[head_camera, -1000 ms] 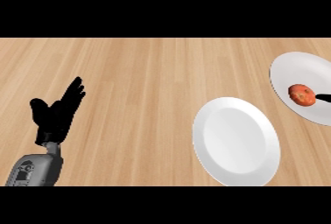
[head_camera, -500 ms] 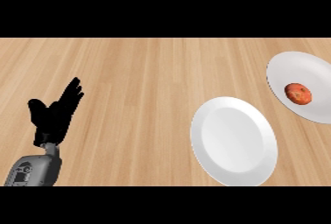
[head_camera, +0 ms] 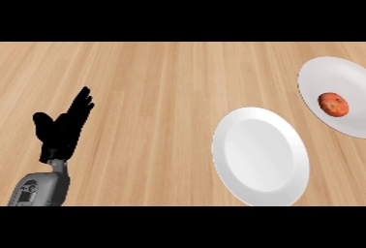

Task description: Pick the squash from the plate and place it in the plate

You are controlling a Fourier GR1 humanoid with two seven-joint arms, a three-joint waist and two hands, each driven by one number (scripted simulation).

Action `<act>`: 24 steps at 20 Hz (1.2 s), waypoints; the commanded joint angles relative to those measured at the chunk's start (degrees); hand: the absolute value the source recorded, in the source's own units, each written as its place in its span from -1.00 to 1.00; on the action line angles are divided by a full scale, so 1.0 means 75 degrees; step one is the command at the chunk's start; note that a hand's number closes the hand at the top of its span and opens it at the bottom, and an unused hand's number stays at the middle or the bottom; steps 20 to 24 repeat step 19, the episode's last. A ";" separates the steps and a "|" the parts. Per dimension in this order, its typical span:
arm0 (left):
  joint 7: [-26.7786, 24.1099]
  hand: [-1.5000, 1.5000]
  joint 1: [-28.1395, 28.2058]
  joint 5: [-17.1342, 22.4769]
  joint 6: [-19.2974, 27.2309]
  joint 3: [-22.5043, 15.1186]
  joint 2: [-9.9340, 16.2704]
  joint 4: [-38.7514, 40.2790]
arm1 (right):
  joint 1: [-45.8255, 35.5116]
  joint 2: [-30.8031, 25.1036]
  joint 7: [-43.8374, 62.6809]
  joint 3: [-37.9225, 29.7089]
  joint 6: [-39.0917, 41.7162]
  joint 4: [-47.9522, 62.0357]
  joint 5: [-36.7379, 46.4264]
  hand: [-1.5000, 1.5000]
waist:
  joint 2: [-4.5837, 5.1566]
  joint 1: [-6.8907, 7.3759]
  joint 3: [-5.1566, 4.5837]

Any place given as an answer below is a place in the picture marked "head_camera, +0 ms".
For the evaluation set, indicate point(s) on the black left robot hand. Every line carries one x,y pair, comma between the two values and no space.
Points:
61,129

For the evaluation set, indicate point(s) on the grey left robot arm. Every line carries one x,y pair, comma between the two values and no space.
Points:
44,188

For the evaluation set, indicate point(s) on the white plate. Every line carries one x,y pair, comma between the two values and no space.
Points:
334,84
261,156

